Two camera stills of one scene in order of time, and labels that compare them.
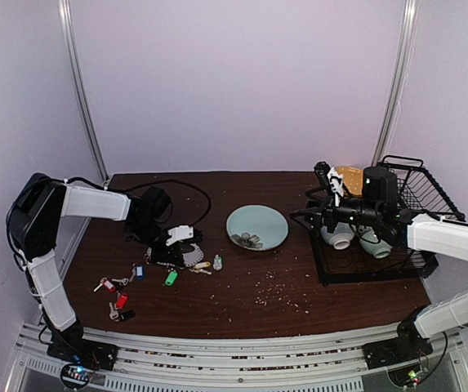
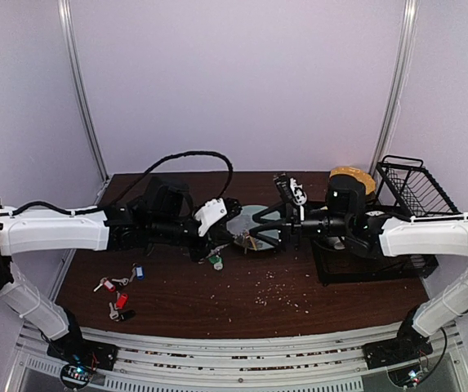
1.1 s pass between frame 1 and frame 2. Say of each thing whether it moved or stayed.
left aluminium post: stayed
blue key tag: stayed
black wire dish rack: stayed
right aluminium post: stayed
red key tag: stayed
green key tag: moved
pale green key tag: stayed
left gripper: moved
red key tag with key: stayed
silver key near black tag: stayed
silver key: stayed
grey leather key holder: moved
